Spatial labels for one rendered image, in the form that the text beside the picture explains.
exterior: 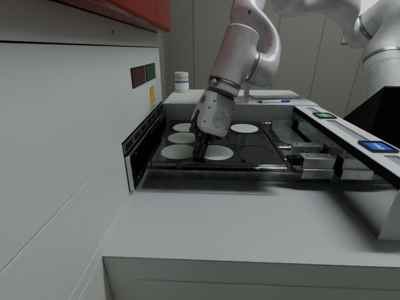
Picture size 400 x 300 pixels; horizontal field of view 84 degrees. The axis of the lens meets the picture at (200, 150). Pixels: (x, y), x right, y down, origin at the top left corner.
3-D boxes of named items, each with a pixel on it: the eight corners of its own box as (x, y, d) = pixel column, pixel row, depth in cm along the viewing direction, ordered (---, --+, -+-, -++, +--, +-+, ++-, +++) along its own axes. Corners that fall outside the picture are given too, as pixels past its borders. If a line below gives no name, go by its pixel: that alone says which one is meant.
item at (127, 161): (128, 191, 55) (122, 156, 51) (163, 131, 95) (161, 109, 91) (135, 191, 55) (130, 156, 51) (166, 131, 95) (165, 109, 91)
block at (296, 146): (291, 155, 66) (293, 145, 65) (288, 150, 69) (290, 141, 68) (319, 155, 66) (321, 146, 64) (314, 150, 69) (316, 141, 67)
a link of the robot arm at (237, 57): (238, 90, 61) (207, 78, 60) (256, 43, 59) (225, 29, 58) (247, 88, 53) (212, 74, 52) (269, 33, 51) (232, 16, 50)
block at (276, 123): (271, 128, 88) (272, 121, 87) (269, 125, 91) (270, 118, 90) (291, 128, 88) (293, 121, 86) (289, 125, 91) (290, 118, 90)
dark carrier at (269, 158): (151, 162, 58) (151, 161, 58) (172, 123, 90) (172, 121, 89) (284, 165, 57) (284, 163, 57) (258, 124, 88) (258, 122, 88)
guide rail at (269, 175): (151, 178, 65) (150, 169, 64) (152, 174, 67) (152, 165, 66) (325, 182, 63) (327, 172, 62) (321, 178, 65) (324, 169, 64)
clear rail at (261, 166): (146, 167, 57) (145, 162, 56) (147, 164, 58) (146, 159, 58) (292, 170, 56) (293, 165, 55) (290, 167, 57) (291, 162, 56)
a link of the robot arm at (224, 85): (223, 77, 50) (218, 90, 51) (246, 90, 56) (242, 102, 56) (202, 74, 56) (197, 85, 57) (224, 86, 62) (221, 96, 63)
